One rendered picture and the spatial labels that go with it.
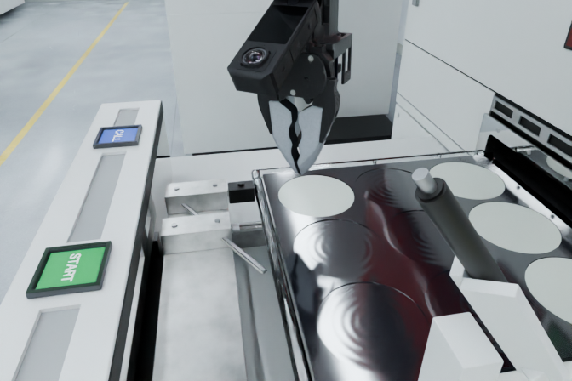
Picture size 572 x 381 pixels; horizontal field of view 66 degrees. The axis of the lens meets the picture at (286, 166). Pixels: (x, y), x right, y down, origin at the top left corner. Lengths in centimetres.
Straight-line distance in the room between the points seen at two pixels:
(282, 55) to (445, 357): 26
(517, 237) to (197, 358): 37
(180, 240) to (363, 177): 27
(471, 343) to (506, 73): 58
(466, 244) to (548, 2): 56
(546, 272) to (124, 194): 45
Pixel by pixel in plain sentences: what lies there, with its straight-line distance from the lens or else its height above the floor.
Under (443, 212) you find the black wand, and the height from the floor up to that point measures 113.
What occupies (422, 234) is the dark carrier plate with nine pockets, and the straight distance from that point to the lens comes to 54.
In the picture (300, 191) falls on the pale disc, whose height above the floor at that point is 90.
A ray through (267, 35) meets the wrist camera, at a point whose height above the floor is 113.
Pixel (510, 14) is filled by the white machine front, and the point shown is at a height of 109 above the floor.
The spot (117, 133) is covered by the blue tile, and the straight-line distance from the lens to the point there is 64.
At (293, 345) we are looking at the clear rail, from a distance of 40.
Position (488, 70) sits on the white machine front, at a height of 100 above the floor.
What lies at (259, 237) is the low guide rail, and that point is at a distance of 61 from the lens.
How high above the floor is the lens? 122
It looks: 30 degrees down
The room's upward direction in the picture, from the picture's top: straight up
